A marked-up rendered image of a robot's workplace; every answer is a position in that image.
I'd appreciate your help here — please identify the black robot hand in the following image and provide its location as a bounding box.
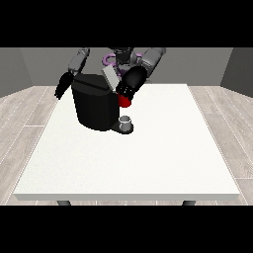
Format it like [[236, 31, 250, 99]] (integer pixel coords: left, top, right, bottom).
[[115, 66, 148, 102], [53, 70, 75, 101]]

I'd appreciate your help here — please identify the small grey cup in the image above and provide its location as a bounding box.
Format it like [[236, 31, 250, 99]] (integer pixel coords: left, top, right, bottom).
[[119, 116, 132, 130]]

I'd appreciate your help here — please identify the red pod holder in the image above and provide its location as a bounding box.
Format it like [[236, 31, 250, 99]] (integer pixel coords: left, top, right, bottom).
[[117, 93, 132, 109]]

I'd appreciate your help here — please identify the black coffee machine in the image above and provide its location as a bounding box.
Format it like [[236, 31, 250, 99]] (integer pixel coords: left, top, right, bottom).
[[70, 73, 134, 135]]

